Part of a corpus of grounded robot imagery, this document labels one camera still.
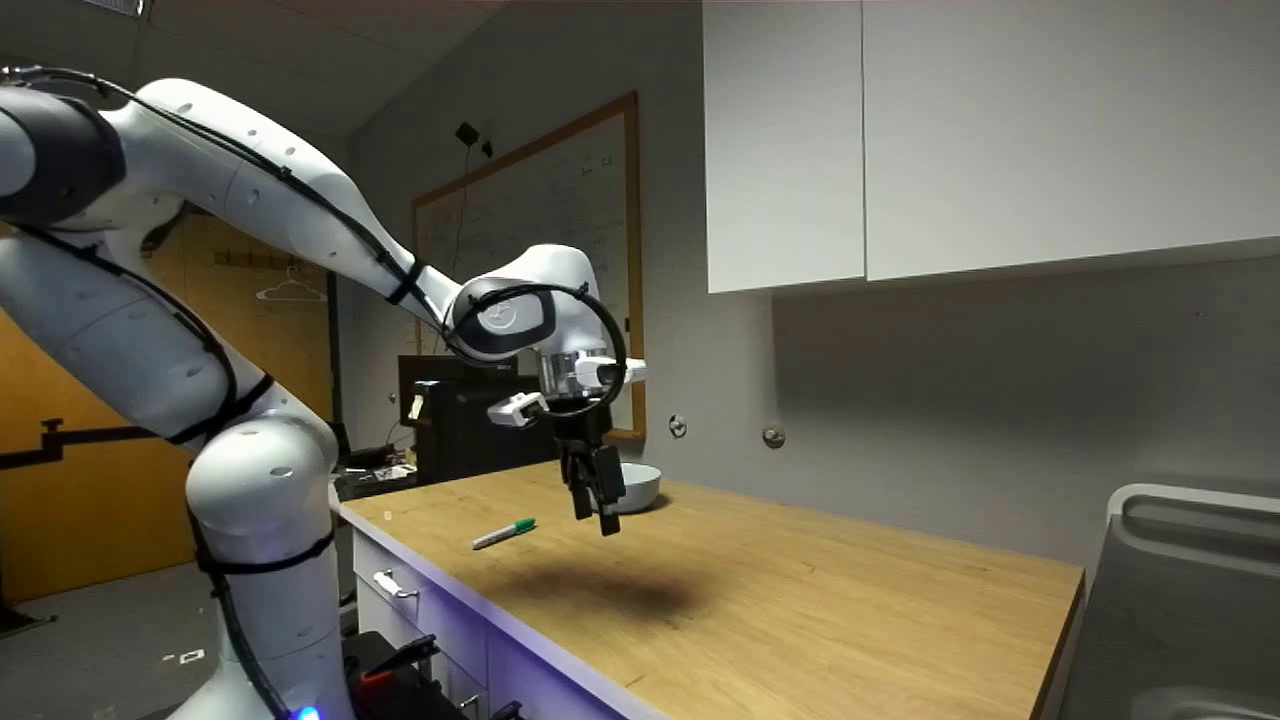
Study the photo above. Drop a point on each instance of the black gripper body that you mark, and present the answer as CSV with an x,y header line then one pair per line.
x,y
578,424

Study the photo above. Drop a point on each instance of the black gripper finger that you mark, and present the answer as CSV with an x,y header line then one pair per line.
x,y
610,493
581,487

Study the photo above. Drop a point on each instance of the green marker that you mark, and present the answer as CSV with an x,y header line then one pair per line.
x,y
505,534

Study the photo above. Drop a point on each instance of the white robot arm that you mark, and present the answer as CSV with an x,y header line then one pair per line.
x,y
264,493

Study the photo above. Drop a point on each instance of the grey bowl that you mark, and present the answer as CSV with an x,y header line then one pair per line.
x,y
641,487

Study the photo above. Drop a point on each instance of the white drawer cabinet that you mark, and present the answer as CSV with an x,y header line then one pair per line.
x,y
455,640

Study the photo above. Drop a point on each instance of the wood framed whiteboard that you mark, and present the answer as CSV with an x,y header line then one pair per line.
x,y
575,184

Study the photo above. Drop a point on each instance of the black and red device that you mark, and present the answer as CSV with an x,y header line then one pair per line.
x,y
392,672

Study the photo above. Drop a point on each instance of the narrow white cabinet door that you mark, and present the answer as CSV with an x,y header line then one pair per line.
x,y
785,145

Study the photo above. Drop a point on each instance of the orange wooden door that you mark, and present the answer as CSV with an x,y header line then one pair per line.
x,y
83,520

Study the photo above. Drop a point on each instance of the wide white cabinet door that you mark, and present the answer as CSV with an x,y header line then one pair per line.
x,y
1067,124

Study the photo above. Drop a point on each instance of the grey sink basin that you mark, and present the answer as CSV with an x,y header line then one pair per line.
x,y
1180,603

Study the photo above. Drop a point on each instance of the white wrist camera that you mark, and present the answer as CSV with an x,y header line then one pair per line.
x,y
514,408

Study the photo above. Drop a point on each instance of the silver wall knob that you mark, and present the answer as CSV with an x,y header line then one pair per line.
x,y
775,439
677,424

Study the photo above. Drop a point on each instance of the black wall mounted camera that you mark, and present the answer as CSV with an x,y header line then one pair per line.
x,y
469,135

